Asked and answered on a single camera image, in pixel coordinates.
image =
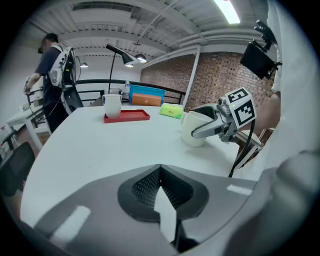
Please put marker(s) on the black office chair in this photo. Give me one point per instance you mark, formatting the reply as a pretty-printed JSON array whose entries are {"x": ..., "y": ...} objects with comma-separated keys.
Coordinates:
[{"x": 17, "y": 167}]

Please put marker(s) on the black floor lamp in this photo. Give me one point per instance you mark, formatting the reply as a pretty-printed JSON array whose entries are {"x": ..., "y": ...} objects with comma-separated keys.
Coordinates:
[{"x": 117, "y": 53}]

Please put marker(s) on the person's white shirt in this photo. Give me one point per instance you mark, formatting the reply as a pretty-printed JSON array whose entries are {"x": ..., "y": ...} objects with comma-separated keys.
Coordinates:
[{"x": 295, "y": 75}]

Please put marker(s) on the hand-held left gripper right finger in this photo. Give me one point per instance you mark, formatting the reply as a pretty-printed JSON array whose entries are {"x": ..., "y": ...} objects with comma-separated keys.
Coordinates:
[{"x": 212, "y": 197}]

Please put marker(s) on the orange box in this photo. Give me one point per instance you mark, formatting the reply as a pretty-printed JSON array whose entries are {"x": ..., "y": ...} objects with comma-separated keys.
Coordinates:
[{"x": 146, "y": 100}]

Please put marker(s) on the ceiling light strip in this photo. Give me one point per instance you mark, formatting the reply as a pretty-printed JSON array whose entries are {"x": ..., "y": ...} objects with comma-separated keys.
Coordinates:
[{"x": 228, "y": 11}]

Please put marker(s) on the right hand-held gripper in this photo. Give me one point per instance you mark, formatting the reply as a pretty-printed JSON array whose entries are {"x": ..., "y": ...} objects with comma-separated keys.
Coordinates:
[{"x": 243, "y": 110}]

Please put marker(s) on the black monitor mount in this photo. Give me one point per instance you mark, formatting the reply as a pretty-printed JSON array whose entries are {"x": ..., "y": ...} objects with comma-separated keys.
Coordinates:
[{"x": 267, "y": 31}]

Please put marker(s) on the ribbed white cup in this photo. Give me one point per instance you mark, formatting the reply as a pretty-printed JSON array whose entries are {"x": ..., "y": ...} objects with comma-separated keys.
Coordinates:
[{"x": 191, "y": 122}]

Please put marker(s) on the black railing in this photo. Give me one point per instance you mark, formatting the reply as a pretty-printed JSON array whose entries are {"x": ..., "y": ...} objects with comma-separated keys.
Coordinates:
[{"x": 100, "y": 81}]

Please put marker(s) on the white work desk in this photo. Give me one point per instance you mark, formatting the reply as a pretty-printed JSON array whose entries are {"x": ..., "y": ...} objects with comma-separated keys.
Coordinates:
[{"x": 22, "y": 117}]

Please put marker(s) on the clear water bottle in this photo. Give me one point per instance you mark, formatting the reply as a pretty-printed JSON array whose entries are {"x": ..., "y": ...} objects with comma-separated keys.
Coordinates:
[{"x": 127, "y": 87}]

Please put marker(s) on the black chest monitor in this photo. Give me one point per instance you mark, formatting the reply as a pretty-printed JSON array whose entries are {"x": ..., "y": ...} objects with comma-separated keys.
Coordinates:
[{"x": 257, "y": 61}]

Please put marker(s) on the green tissue packet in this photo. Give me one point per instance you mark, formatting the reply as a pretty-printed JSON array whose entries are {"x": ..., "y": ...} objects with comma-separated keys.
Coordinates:
[{"x": 171, "y": 111}]

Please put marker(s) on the dark-rimmed white cup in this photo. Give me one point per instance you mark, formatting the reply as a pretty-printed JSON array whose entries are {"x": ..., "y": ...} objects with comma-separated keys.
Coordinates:
[{"x": 112, "y": 107}]

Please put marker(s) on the red tray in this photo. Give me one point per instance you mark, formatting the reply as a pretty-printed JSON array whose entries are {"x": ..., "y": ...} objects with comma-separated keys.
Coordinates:
[{"x": 135, "y": 116}]

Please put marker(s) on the black pendant lamp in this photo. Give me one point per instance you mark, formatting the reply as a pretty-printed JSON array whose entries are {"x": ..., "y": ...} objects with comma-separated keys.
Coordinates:
[
  {"x": 84, "y": 65},
  {"x": 140, "y": 58}
]

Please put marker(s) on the blue box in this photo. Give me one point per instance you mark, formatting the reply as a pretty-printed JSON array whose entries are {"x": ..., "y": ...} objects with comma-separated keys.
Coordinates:
[{"x": 150, "y": 89}]

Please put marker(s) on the person's right forearm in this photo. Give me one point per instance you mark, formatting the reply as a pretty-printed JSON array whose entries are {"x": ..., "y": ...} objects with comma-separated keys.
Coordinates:
[{"x": 267, "y": 112}]

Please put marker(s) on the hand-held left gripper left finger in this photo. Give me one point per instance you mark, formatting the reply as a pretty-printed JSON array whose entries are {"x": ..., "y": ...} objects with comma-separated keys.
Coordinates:
[{"x": 100, "y": 212}]

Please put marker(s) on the white vertical pipe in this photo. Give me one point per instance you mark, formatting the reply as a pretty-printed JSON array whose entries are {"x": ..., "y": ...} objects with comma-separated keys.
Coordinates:
[{"x": 193, "y": 75}]

